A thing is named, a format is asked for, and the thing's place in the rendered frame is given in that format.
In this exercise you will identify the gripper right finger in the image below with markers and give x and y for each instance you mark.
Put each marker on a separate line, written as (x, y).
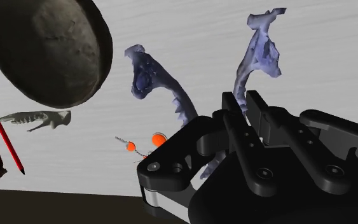
(302, 145)

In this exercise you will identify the blue-purple curved figure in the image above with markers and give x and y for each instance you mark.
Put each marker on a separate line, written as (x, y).
(259, 52)

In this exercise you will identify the red pen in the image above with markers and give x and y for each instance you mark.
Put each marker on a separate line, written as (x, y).
(5, 138)

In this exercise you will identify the pale grey skull figure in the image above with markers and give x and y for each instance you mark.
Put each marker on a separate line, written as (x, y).
(53, 118)

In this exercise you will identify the dark grey round bowl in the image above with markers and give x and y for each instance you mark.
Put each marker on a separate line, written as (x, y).
(45, 52)

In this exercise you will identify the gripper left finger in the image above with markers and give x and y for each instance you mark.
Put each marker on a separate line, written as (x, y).
(239, 141)

